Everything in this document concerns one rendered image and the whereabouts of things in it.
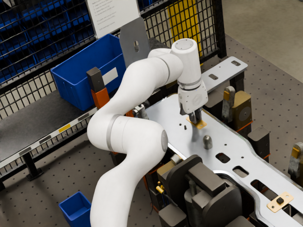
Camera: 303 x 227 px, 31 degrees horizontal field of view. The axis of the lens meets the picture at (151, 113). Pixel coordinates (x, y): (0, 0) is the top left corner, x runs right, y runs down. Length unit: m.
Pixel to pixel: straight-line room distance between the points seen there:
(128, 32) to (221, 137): 0.50
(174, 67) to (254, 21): 2.76
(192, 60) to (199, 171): 0.40
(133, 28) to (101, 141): 0.64
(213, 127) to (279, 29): 2.33
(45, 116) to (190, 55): 0.68
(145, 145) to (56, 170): 1.06
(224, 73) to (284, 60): 1.74
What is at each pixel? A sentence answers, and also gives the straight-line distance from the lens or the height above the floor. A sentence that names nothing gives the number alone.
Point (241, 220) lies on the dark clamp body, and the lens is 1.59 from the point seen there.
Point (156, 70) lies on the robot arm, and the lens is 1.49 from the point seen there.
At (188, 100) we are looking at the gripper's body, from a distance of 1.88.
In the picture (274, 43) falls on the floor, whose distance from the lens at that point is 4.08.
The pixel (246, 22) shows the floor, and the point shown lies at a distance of 4.34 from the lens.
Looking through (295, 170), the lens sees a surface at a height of 1.01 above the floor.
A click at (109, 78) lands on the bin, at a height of 1.09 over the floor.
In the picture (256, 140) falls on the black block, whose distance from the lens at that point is 1.92.
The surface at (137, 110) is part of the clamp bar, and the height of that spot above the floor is 1.21.
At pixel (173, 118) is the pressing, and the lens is 2.03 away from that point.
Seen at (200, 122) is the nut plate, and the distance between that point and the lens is 1.99.
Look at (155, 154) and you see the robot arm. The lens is 1.40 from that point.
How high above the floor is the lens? 2.35
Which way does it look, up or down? 41 degrees down
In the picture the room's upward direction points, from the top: 13 degrees counter-clockwise
